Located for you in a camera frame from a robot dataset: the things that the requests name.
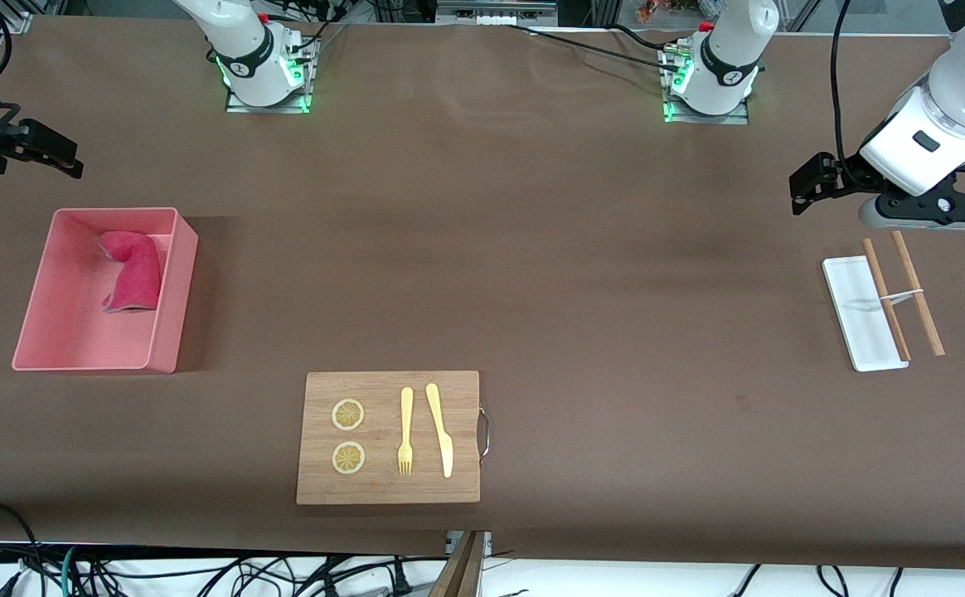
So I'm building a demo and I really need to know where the pink microfibre cloth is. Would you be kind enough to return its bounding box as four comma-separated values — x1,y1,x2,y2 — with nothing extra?
99,231,162,313

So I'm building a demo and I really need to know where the white rack base tray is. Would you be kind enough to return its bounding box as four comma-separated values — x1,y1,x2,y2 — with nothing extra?
822,256,910,372

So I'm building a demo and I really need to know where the pink plastic bin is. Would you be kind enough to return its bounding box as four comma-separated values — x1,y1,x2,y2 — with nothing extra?
12,207,199,375

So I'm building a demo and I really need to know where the grey metal box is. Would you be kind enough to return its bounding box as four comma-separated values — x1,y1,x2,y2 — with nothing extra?
435,0,559,27

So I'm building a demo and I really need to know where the yellow plastic fork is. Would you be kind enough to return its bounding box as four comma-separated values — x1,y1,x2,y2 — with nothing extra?
397,386,415,476

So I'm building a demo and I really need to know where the yellow plastic knife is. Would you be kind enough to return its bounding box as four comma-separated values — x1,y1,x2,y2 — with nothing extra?
425,382,454,479

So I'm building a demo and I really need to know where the wooden beam under table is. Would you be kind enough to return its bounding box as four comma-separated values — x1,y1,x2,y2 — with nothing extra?
429,531,487,597

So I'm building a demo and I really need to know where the short black table cable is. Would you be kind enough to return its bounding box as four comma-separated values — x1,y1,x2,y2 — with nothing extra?
611,23,672,51

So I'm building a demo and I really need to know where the long black table cable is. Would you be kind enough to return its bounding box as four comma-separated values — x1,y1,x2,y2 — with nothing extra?
504,22,684,73

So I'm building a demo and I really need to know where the aluminium profile bracket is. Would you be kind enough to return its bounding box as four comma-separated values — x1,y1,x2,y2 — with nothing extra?
447,531,492,558

